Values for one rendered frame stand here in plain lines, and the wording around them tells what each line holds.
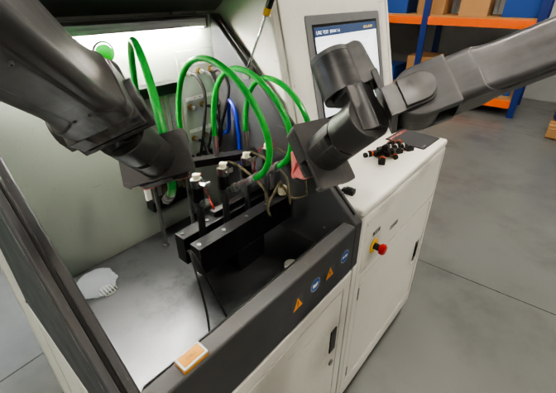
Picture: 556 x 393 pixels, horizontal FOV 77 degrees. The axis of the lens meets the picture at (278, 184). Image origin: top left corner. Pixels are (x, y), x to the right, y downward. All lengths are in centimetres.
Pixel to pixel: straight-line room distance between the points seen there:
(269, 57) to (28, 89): 85
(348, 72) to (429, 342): 171
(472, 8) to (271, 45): 491
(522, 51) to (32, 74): 43
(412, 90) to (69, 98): 32
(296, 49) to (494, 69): 71
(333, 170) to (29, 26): 39
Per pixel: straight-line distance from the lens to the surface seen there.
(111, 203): 107
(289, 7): 108
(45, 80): 23
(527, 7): 572
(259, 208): 97
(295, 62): 107
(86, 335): 64
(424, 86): 41
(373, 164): 126
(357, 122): 42
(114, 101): 31
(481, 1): 578
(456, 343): 206
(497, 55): 46
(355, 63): 46
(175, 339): 88
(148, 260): 109
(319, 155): 47
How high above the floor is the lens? 151
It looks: 29 degrees down
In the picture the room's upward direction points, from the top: straight up
